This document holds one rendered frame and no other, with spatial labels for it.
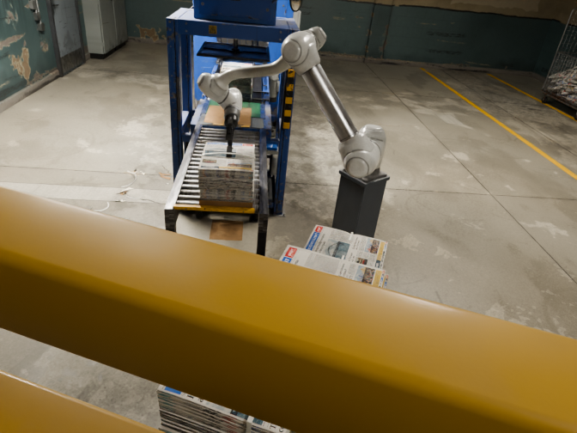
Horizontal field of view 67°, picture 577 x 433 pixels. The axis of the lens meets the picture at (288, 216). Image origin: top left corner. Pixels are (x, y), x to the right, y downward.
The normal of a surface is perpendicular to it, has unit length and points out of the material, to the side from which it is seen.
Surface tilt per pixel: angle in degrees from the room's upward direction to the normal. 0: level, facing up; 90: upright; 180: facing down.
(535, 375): 0
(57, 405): 0
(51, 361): 0
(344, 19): 90
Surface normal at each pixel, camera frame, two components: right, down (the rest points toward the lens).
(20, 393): 0.09, -0.86
